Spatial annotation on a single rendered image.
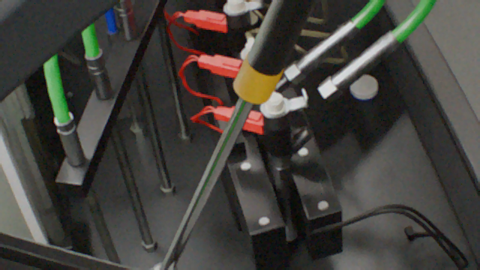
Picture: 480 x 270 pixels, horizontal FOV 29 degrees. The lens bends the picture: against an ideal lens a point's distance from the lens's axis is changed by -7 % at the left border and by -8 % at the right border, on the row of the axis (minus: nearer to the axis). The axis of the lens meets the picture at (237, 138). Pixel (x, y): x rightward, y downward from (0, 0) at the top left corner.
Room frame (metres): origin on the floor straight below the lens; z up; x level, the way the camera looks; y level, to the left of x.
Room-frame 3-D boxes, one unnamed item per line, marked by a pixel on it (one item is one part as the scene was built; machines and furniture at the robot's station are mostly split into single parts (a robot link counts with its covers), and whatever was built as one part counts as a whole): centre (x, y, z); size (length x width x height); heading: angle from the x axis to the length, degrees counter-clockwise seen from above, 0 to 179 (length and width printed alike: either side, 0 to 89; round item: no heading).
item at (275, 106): (0.66, -0.04, 1.10); 0.02 x 0.02 x 0.03
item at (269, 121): (0.66, -0.05, 1.00); 0.05 x 0.03 x 0.21; 97
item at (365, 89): (0.93, -0.18, 0.84); 0.04 x 0.04 x 0.01
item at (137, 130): (0.91, 0.13, 0.93); 0.02 x 0.02 x 0.19; 7
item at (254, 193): (0.78, -0.03, 0.91); 0.34 x 0.10 x 0.15; 7
